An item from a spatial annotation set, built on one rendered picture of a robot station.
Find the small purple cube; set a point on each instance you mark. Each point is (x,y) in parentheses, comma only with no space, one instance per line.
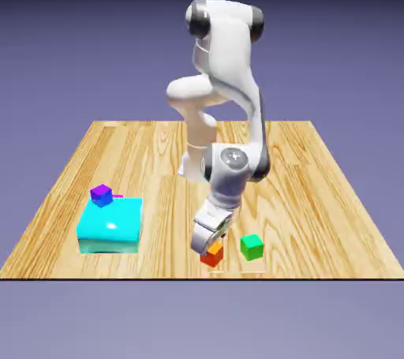
(101,195)

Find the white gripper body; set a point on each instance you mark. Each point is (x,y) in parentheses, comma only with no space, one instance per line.
(206,226)

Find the small orange cube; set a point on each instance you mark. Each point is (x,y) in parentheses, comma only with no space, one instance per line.
(212,257)

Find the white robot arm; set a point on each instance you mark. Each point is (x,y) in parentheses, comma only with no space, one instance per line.
(230,49)

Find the small green cube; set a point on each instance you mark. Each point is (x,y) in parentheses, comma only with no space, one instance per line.
(252,248)

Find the large cyan box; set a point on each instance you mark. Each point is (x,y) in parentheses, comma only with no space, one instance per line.
(109,226)

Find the small magenta cube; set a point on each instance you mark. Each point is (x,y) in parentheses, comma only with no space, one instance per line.
(117,196)

